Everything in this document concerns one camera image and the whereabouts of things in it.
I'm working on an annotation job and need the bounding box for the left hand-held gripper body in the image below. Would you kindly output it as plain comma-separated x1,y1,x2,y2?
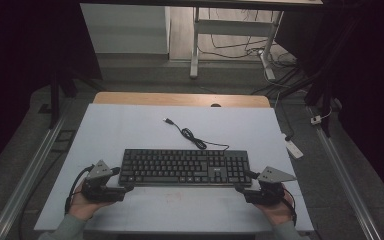
80,159,127,203

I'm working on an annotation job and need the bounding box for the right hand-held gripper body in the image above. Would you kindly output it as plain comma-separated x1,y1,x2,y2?
244,165,298,206

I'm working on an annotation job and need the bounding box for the black keyboard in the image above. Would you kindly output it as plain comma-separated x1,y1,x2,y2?
117,148,253,187

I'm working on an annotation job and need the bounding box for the person's left hand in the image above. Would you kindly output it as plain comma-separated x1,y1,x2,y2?
67,187,115,222

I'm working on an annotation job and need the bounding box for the person's right hand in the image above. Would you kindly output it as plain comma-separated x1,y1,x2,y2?
254,192,297,228

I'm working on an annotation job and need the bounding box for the white power strip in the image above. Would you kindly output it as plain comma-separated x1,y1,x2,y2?
281,132,305,160

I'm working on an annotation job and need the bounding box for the white board table cover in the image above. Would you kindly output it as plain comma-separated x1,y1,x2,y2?
33,102,315,234

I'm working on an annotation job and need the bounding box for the wooden table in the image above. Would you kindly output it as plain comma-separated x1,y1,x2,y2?
92,91,272,109

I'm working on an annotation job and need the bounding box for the black metal stand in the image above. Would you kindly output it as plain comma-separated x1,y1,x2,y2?
48,64,98,130
276,59,339,138

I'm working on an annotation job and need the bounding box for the white cabinet panel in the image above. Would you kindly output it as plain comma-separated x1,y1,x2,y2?
79,3,172,55

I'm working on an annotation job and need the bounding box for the black curtain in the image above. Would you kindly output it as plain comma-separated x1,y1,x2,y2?
274,0,384,208
0,0,103,183

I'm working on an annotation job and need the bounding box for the left hand-held gripper black cable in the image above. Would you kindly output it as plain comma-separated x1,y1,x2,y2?
64,164,96,215

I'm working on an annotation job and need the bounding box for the hand-held gripper black cable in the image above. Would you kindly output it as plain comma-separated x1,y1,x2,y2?
280,187,298,227
64,164,96,215

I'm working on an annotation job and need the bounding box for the right hand-held gripper black cable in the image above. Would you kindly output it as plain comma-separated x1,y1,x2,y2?
280,187,298,227

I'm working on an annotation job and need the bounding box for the black keyboard usb cable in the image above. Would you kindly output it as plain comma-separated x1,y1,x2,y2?
162,117,231,152

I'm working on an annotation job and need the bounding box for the aluminium floor rail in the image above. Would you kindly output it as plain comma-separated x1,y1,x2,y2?
308,106,383,240
0,113,68,240

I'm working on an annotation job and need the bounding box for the tangle of floor cables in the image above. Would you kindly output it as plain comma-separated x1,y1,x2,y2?
198,8,301,98

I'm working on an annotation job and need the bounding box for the white desk frame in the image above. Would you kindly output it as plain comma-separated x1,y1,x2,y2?
189,5,285,81

